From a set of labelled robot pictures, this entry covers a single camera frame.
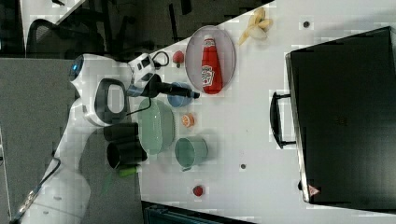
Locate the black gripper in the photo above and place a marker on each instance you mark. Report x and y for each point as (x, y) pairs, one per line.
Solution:
(150, 85)

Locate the red ketchup bottle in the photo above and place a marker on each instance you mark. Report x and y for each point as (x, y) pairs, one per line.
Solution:
(211, 75)

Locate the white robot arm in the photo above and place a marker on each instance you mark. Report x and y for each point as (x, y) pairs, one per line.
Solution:
(104, 87)

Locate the strawberry toy near plate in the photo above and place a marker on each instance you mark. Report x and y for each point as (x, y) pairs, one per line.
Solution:
(178, 58)

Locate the grey oval plate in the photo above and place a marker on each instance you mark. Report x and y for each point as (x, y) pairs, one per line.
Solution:
(194, 50)

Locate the blue bowl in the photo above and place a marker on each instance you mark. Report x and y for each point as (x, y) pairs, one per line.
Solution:
(179, 101)

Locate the orange slice toy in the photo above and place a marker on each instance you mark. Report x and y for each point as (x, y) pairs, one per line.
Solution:
(188, 120)

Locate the green colander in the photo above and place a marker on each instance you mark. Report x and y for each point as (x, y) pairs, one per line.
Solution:
(156, 126)

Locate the green mug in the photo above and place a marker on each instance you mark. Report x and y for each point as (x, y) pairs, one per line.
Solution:
(190, 151)

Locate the small black pot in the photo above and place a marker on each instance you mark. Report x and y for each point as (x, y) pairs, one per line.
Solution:
(121, 131)

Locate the strawberry toy near table edge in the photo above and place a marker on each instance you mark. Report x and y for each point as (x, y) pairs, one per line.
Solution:
(198, 191)

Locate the peeled banana toy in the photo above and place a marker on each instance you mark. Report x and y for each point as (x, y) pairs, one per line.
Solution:
(256, 27)

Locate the green spatula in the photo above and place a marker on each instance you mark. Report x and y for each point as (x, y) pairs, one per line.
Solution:
(107, 183)

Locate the black office chair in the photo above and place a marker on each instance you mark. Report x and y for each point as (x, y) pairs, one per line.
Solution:
(64, 41)

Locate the black toaster oven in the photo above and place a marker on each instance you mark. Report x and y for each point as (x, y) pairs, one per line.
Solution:
(342, 98)

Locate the green pot handle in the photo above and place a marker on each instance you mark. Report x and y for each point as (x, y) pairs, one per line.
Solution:
(124, 172)

